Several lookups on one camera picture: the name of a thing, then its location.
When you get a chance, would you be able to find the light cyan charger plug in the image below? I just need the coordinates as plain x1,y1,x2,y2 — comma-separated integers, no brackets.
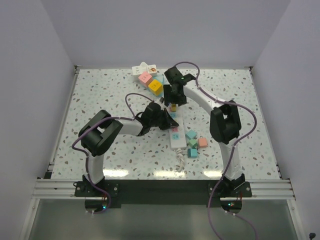
185,129,197,140

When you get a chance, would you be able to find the teal blue charger plug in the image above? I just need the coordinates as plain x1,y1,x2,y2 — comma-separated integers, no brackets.
187,148,198,159

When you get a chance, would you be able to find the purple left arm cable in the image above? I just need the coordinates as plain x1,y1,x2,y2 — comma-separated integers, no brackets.
71,92,157,215

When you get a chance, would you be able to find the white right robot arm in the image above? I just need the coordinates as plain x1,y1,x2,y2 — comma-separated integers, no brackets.
163,66,246,197

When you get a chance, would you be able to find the white cartoon sticker adapter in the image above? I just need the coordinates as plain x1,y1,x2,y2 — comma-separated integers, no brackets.
146,64,158,77

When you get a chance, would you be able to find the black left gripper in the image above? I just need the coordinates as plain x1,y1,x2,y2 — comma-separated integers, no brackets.
149,108,178,131

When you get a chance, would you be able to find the white power strip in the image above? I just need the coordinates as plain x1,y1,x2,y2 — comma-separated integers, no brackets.
168,106,187,150

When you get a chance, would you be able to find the salmon pink charger plug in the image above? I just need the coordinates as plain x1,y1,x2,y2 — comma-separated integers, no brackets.
197,136,208,148

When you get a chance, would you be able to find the yellow charger plug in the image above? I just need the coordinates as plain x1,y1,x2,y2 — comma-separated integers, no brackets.
169,103,177,113

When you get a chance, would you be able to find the pink cube socket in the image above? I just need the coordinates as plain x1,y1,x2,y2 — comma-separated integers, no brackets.
138,71,153,88

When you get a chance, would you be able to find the white coiled power cord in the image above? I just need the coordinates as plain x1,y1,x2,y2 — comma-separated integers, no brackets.
174,147,186,173

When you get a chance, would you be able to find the yellow cube socket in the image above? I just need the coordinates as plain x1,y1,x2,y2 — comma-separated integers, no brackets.
148,79,163,97

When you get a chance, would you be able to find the aluminium frame rail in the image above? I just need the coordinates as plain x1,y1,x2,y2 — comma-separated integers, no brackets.
32,179,295,200

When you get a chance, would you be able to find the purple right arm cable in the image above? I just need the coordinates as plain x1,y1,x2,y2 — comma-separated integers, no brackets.
174,61,258,240

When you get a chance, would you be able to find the light blue triangular item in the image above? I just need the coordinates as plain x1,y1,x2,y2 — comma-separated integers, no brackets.
153,75,165,96

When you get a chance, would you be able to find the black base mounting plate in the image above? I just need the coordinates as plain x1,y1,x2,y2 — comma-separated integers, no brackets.
79,179,243,213

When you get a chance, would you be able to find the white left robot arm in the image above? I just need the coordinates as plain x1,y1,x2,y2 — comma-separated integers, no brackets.
71,101,179,196

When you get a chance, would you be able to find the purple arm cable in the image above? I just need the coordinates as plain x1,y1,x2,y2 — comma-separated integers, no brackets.
71,92,157,215
174,61,258,240

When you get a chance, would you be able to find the white socket adapter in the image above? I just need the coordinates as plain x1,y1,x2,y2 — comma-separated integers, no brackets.
131,62,148,76

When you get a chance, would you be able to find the green charger plug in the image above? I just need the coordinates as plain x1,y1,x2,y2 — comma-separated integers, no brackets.
188,138,199,149

